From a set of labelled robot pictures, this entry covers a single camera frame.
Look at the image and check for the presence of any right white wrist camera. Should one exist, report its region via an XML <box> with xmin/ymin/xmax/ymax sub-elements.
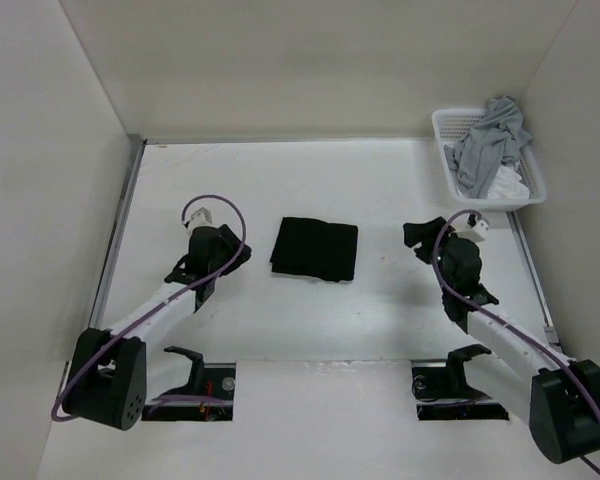
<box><xmin>457</xmin><ymin>215</ymin><xmax>490</xmax><ymax>243</ymax></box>

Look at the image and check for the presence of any grey tank top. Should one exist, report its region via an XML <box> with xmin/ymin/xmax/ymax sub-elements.
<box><xmin>443</xmin><ymin>96</ymin><xmax>532</xmax><ymax>199</ymax></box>

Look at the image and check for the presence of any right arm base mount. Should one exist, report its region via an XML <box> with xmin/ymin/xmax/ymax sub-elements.
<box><xmin>411</xmin><ymin>344</ymin><xmax>510</xmax><ymax>421</ymax></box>

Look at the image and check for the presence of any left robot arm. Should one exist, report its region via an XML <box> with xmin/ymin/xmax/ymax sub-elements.
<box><xmin>52</xmin><ymin>224</ymin><xmax>251</xmax><ymax>431</ymax></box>

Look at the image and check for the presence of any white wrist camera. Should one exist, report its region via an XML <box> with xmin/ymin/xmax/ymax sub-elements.
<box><xmin>457</xmin><ymin>215</ymin><xmax>490</xmax><ymax>243</ymax></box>
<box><xmin>185</xmin><ymin>207</ymin><xmax>213</xmax><ymax>234</ymax></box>

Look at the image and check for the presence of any white plastic basket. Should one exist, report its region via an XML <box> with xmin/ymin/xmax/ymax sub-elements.
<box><xmin>431</xmin><ymin>107</ymin><xmax>547</xmax><ymax>212</ymax></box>

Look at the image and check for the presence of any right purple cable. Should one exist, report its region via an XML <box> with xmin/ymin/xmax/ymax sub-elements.
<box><xmin>433</xmin><ymin>208</ymin><xmax>600</xmax><ymax>480</ymax></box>

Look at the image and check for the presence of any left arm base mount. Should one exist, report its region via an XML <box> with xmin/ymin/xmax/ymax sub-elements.
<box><xmin>141</xmin><ymin>346</ymin><xmax>237</xmax><ymax>422</ymax></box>

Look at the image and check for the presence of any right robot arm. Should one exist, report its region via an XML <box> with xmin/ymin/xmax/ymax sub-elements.
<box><xmin>403</xmin><ymin>210</ymin><xmax>600</xmax><ymax>465</ymax></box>

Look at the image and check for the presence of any black tank top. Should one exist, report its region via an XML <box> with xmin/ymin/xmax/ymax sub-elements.
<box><xmin>270</xmin><ymin>217</ymin><xmax>359</xmax><ymax>283</ymax></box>

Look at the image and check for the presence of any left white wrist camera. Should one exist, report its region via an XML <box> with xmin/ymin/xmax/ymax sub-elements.
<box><xmin>185</xmin><ymin>207</ymin><xmax>213</xmax><ymax>234</ymax></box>

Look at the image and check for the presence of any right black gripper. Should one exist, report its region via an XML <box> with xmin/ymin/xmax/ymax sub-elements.
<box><xmin>403</xmin><ymin>216</ymin><xmax>458</xmax><ymax>293</ymax></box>

